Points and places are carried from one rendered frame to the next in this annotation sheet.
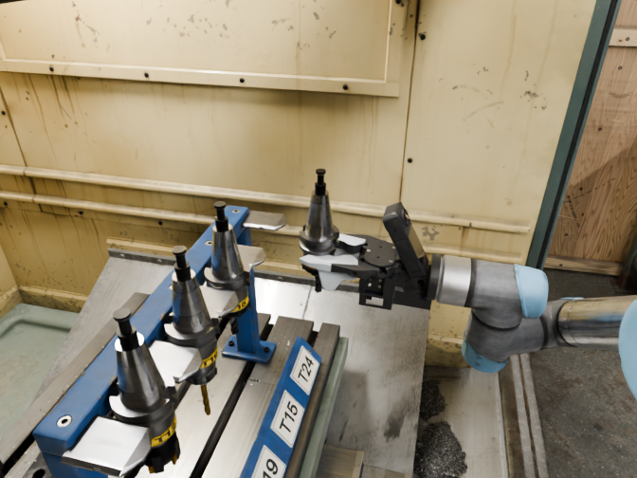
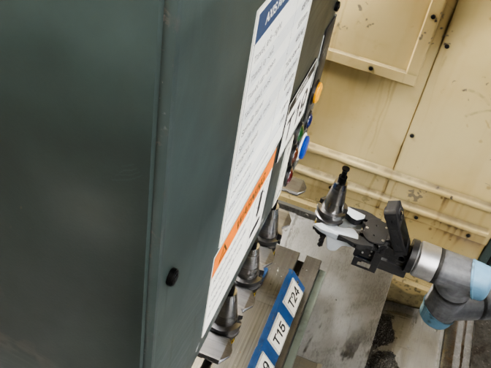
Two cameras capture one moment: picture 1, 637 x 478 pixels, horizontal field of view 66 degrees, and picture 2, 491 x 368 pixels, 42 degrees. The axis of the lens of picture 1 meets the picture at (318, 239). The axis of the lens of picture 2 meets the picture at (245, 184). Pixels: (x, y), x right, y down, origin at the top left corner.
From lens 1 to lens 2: 61 cm
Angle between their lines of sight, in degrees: 10
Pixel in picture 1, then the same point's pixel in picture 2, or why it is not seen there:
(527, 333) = (471, 307)
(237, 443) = (237, 344)
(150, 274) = not seen: hidden behind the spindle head
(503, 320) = (455, 297)
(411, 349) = (376, 288)
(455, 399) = (404, 334)
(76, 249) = not seen: hidden behind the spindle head
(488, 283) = (450, 271)
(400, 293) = (383, 262)
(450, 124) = (454, 117)
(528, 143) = not seen: outside the picture
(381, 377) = (346, 307)
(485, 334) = (440, 303)
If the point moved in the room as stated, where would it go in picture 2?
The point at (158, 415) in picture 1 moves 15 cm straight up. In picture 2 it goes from (234, 332) to (247, 273)
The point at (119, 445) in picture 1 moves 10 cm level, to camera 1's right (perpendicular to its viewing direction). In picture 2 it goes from (215, 346) to (276, 357)
